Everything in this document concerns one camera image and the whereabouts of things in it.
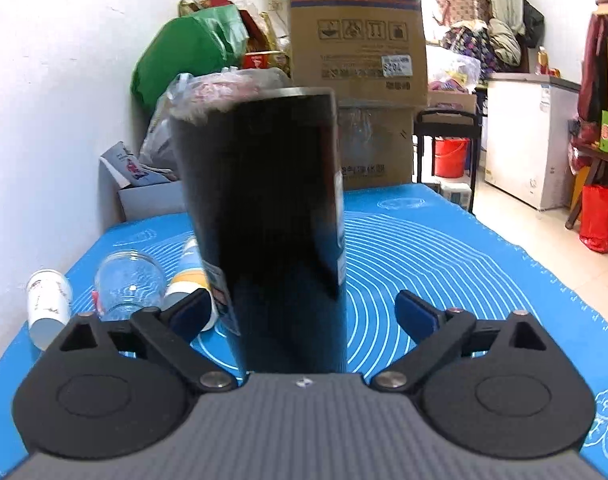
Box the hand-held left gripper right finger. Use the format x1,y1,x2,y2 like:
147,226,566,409
370,289,555,392

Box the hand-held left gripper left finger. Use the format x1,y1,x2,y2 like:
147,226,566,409
52,287,239,393

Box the black tumbler cup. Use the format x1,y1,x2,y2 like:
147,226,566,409
167,87,349,380

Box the white yellow blue cup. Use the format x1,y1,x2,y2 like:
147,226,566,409
163,235,219,331

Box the clear glass cup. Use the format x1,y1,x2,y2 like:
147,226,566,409
93,250,166,322

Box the white paper cup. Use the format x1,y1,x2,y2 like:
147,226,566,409
26,269,74,352

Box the blue silicone baking mat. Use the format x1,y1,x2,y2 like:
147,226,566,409
0,183,608,480

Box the white open carton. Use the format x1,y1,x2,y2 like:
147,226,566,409
99,141,187,222

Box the red plastic bucket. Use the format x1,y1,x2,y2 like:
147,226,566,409
434,138,469,179

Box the lower cardboard box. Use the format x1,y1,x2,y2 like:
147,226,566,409
337,105,417,192

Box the black metal chair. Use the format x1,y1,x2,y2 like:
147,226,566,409
413,108,483,212

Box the clear plastic bag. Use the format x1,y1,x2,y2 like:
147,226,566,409
139,67,291,177

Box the white chest freezer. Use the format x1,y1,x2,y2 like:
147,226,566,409
484,73,582,211

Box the red shopping bag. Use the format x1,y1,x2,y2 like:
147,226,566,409
578,184,608,254

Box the green plastic bag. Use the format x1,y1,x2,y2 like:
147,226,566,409
130,4,249,114

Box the red snack box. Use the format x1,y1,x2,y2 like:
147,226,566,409
241,51,291,72

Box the large cardboard box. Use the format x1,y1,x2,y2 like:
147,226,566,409
287,0,429,108

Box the pile of patterned bags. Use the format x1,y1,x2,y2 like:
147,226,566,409
435,0,523,74

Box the dark red hanging garment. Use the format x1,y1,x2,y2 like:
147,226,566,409
576,0,608,126

